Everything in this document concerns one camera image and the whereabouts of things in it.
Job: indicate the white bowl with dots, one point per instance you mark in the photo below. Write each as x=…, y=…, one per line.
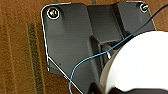
x=140, y=63

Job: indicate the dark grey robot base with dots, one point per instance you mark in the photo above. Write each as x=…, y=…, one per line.
x=80, y=36

